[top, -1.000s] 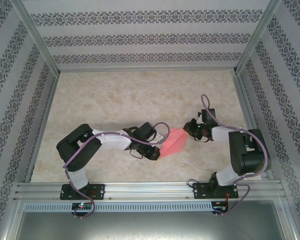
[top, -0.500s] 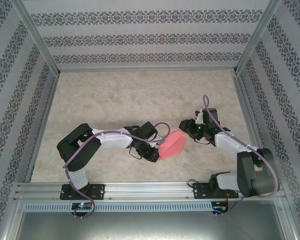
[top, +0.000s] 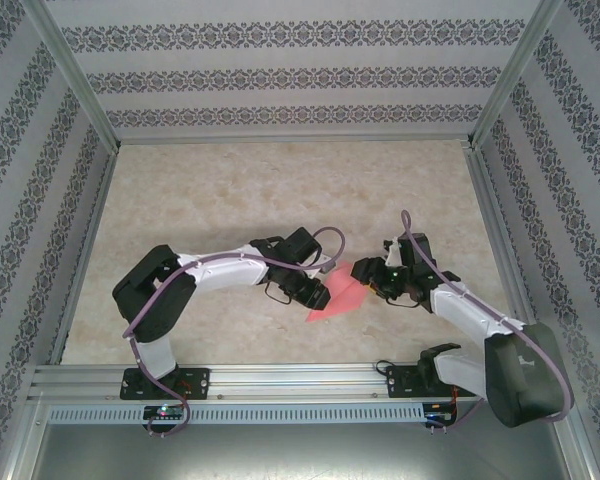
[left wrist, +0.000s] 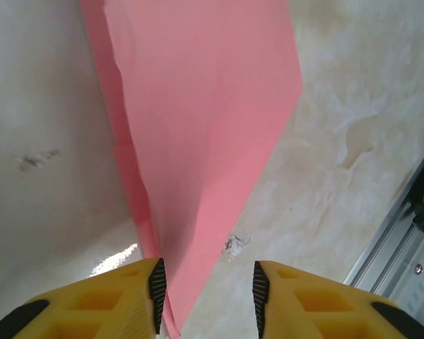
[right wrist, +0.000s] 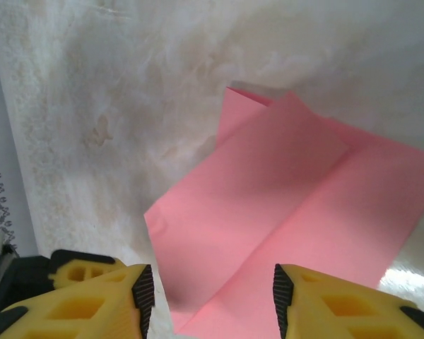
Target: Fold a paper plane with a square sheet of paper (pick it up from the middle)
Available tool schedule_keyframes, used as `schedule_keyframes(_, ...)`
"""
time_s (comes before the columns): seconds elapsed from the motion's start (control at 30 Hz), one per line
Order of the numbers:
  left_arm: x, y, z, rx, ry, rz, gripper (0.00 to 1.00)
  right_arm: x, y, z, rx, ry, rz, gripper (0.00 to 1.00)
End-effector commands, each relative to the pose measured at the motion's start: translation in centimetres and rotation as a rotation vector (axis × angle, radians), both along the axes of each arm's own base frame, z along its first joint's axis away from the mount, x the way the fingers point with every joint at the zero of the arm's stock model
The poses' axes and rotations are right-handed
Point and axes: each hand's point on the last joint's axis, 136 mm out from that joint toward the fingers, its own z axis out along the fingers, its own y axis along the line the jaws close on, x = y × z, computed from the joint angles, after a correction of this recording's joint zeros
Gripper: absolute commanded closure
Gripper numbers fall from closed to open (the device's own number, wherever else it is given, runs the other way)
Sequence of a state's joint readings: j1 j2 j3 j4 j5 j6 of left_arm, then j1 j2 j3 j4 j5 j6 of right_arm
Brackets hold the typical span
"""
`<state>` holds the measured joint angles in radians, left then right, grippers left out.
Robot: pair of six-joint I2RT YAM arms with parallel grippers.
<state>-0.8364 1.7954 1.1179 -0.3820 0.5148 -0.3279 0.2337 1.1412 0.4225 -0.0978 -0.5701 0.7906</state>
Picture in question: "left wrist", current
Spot long aluminium mounting rail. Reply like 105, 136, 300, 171
342, 133, 424, 290

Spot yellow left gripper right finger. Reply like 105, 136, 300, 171
252, 260, 424, 339

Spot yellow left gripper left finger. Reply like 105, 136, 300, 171
5, 257, 169, 339

